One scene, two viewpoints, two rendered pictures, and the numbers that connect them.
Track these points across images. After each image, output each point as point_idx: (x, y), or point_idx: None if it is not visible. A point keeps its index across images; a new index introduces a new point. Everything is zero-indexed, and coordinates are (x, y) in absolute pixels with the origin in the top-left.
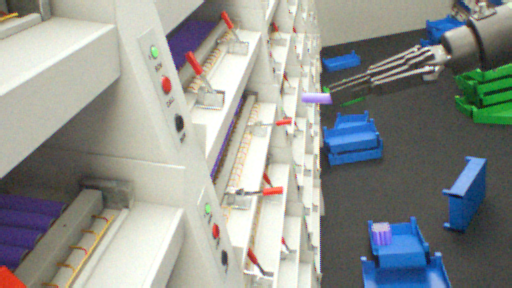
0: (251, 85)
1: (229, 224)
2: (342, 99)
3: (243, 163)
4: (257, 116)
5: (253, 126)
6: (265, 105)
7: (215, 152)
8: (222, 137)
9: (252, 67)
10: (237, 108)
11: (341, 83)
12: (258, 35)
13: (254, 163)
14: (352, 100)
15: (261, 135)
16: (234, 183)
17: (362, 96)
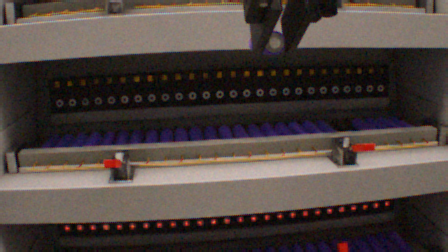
0: (444, 113)
1: (74, 176)
2: (255, 34)
3: (218, 159)
4: (387, 148)
5: (334, 144)
6: (446, 152)
7: (38, 46)
8: (80, 46)
9: (372, 47)
10: (375, 128)
11: (286, 6)
12: (436, 14)
13: (239, 172)
14: (260, 35)
15: (336, 163)
16: (170, 168)
17: (265, 21)
